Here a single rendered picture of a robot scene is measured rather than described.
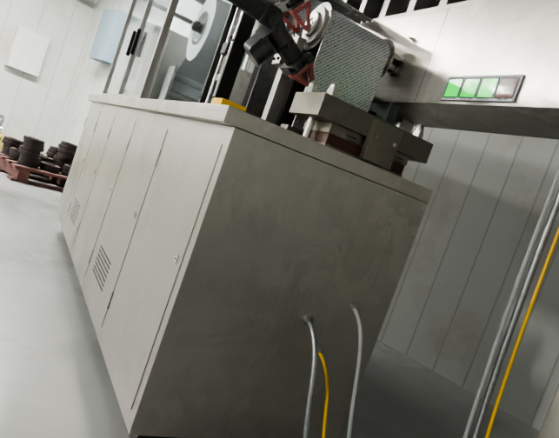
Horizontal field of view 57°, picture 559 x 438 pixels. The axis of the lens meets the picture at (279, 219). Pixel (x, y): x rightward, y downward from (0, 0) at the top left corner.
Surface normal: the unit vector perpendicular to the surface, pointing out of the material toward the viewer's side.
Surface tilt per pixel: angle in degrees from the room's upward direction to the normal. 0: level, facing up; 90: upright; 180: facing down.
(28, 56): 90
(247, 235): 90
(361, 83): 90
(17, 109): 90
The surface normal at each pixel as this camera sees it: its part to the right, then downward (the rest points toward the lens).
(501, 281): -0.67, -0.18
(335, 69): 0.44, 0.22
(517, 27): -0.83, -0.26
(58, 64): 0.66, 0.29
